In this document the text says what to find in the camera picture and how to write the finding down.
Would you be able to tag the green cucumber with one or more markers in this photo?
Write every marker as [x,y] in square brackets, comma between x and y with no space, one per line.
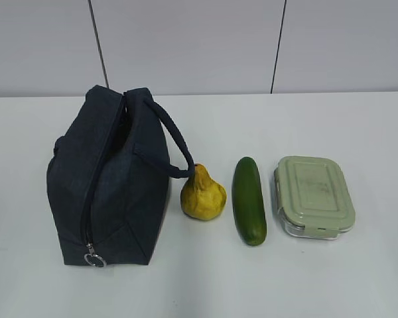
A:
[247,201]

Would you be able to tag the green lidded glass container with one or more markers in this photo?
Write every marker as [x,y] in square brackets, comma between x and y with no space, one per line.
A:
[313,200]

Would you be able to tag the dark blue lunch bag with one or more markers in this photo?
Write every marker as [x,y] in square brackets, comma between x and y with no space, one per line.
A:
[107,182]

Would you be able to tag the yellow pear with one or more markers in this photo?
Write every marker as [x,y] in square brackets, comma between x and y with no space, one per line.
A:
[201,197]

